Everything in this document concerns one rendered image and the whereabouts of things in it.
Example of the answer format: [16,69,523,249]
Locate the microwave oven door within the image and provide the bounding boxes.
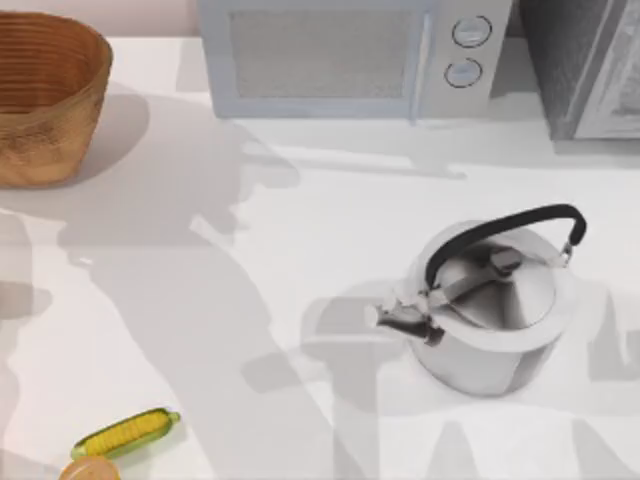
[195,0,434,126]

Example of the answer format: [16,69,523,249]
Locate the pale microwave oven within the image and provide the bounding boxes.
[194,0,515,126]

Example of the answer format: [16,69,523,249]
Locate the round microwave knob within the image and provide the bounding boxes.
[451,15,494,49]
[443,56,484,90]

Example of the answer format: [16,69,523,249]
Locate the yellow corn cob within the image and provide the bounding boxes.
[70,407,182,461]

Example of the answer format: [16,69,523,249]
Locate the brown wicker basket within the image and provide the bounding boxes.
[0,11,115,189]

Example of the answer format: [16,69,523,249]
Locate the tan bread roll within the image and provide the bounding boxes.
[58,455,123,480]

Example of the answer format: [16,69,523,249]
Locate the silver kettle with black handle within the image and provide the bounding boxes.
[375,203,588,398]

